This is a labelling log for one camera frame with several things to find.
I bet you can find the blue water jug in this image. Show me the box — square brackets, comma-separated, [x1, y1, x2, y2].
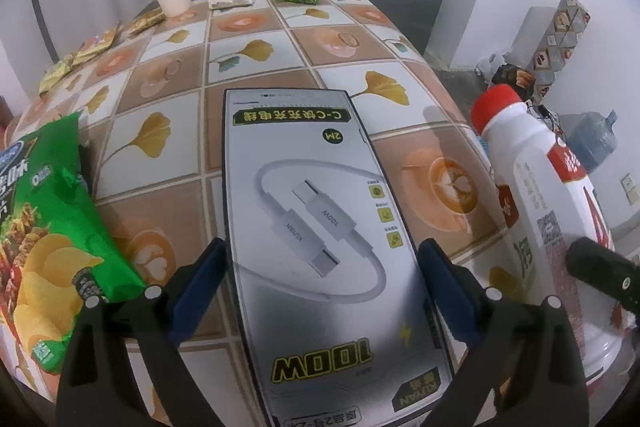
[568, 110, 618, 173]

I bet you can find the orange yellow snack packet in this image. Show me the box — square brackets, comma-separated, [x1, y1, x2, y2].
[72, 26, 118, 67]

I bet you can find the dark grey side cabinet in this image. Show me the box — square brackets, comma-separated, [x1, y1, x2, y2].
[369, 0, 442, 54]

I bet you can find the grey charging cable box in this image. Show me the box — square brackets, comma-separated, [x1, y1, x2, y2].
[222, 88, 452, 426]

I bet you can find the white AD calcium milk bottle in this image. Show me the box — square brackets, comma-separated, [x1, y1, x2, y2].
[470, 84, 623, 384]

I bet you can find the patterned paper gift bag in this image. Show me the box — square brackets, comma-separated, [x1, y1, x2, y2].
[532, 0, 591, 104]

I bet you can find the brown gold snack packet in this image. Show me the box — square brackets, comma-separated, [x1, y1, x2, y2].
[127, 8, 166, 39]

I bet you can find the green potato chip bag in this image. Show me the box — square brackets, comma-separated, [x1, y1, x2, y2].
[1, 115, 145, 374]

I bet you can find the patterned ginkgo tablecloth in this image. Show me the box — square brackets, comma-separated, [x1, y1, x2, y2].
[0, 0, 501, 427]

